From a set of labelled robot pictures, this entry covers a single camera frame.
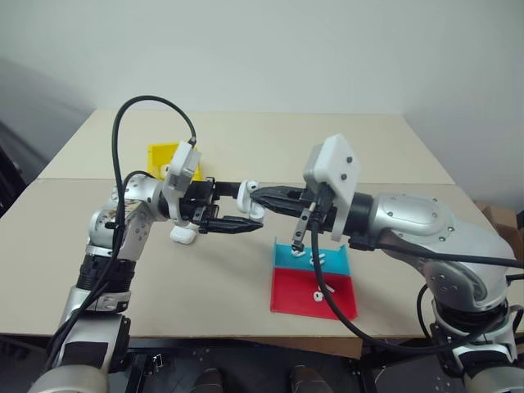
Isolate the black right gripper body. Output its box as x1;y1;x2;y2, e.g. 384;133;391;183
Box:
291;183;338;251

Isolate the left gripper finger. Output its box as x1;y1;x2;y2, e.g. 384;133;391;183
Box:
215;181;246;199
199;215;264;236

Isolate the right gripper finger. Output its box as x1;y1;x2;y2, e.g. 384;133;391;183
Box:
251;196;304;217
251;185;305;201

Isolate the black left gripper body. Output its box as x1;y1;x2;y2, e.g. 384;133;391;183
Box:
181;177;220;233

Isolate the yellow plastic bin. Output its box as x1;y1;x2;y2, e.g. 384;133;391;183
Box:
146;141;204;182

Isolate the blue and red tray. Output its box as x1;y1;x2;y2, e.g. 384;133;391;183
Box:
269;236;359;319

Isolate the dark rounded shape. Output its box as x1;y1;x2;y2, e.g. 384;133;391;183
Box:
289;364;329;393
193;368;224;393

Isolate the brown cardboard box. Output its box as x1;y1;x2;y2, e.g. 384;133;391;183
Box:
474;200;524;246

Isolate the black furniture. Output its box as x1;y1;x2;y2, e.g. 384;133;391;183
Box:
0;118;47;220

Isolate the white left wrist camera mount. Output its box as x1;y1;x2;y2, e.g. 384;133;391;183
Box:
162;141;202;231

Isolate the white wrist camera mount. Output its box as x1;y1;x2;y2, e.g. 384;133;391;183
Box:
301;133;361;241
162;141;202;231

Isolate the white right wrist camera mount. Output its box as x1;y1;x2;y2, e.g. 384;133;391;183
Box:
301;133;361;241

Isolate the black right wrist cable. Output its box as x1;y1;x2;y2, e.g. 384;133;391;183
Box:
309;202;515;357

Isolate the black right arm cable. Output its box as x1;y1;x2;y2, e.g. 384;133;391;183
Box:
349;236;524;271

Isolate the black metal frame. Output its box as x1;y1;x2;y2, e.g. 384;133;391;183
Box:
104;336;468;393

